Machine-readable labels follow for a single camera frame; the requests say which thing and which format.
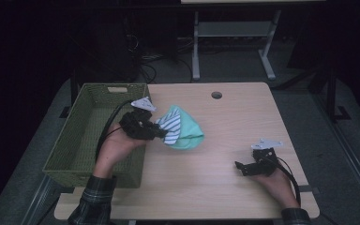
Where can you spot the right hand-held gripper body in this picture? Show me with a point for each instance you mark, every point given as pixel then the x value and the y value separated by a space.
pixel 264 162

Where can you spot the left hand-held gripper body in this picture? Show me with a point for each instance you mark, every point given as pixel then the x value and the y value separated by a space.
pixel 136 125

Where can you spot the teal small shirt striped trim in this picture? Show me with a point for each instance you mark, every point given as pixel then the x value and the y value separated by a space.
pixel 189 131

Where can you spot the green woven basket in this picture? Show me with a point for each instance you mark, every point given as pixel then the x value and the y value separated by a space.
pixel 75 146

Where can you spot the person's right hand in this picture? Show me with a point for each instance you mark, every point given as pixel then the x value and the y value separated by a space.
pixel 279 187

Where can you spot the person's left hand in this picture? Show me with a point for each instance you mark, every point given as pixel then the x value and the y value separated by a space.
pixel 115 148

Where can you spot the grey tape strip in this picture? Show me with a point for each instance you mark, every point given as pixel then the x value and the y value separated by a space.
pixel 307 188

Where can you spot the black metal stand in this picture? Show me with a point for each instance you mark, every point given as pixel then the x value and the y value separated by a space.
pixel 331 93

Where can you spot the metal floor rail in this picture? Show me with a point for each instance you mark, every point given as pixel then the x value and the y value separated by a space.
pixel 356 175
pixel 37 200

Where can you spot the grey metal frame table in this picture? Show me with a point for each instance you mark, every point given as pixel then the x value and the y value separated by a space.
pixel 234 29

